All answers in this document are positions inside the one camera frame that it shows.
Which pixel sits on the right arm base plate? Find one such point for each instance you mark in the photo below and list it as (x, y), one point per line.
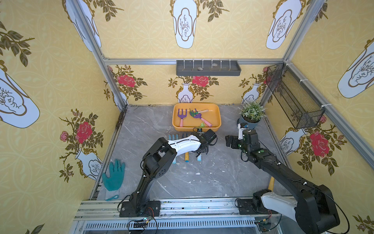
(252, 207)

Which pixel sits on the black wire mesh basket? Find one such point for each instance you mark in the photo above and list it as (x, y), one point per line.
(299, 104)

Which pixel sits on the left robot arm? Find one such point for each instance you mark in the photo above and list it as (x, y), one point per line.
(158, 159)

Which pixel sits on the dark blue rake yellow handle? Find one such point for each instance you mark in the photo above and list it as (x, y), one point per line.
(187, 154)

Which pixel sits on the green rake wooden handle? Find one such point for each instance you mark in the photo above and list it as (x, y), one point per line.
(196, 112)

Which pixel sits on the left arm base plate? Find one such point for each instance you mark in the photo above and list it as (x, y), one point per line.
(152, 208)

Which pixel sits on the grey wall shelf tray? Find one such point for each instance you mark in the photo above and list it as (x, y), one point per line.
(208, 67)

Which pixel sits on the purple rake pink handle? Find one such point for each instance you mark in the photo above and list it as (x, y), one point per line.
(182, 113)
(207, 123)

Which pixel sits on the potted green plant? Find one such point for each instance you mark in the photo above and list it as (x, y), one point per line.
(251, 114)

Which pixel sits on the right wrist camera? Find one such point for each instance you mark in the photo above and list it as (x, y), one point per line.
(241, 128)

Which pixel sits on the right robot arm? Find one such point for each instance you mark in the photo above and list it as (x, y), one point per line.
(312, 206)

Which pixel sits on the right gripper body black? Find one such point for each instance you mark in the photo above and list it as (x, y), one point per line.
(231, 141)

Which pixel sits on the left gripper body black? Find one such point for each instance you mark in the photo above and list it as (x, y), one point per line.
(203, 143)

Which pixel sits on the green rubber glove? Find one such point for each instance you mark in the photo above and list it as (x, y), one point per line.
(115, 180)

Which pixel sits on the light blue hand rake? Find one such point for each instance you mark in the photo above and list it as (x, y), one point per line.
(173, 138)

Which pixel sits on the orange plastic storage tray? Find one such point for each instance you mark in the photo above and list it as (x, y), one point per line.
(190, 123)

